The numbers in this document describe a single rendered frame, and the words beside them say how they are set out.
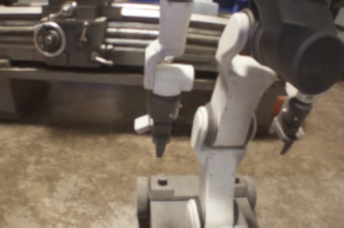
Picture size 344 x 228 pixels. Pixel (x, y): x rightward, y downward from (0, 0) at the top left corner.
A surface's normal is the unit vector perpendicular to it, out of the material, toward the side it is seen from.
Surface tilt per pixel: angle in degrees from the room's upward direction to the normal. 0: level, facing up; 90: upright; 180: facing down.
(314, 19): 45
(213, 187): 60
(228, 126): 86
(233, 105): 100
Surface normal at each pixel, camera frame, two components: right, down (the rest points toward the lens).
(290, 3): 0.14, -0.30
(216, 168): 0.14, -0.04
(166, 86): 0.07, 0.63
